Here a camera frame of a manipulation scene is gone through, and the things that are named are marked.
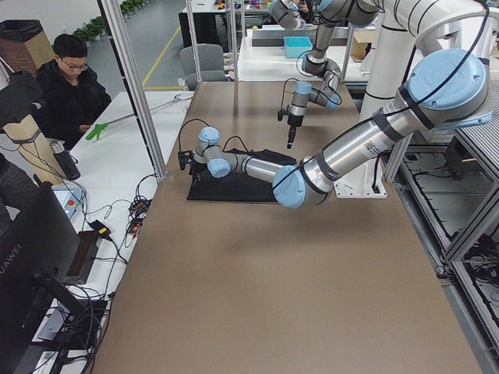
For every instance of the black power adapter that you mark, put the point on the black power adapter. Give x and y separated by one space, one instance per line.
101 229

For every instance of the green reacher grabber tool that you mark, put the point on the green reacher grabber tool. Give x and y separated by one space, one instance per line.
97 130

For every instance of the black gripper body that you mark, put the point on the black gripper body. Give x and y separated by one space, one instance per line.
196 167
294 120

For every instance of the black computer monitor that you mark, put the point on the black computer monitor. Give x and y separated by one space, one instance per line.
37 251

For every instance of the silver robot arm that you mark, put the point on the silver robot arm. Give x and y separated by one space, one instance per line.
315 62
309 182

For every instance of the black power strip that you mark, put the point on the black power strip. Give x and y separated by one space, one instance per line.
138 210

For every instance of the blue plastic bin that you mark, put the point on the blue plastic bin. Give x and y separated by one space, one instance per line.
296 46

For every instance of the grey office chair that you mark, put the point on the grey office chair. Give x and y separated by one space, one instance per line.
211 64

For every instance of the aluminium cell frame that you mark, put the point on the aluminium cell frame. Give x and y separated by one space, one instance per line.
115 27

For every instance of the black water bottle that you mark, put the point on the black water bottle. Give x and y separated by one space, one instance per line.
64 159

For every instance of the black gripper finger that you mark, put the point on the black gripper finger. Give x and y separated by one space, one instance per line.
291 137

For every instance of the person in black coat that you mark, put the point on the person in black coat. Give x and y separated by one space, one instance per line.
73 97

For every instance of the black graphic t-shirt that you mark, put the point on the black graphic t-shirt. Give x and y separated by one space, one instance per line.
234 187

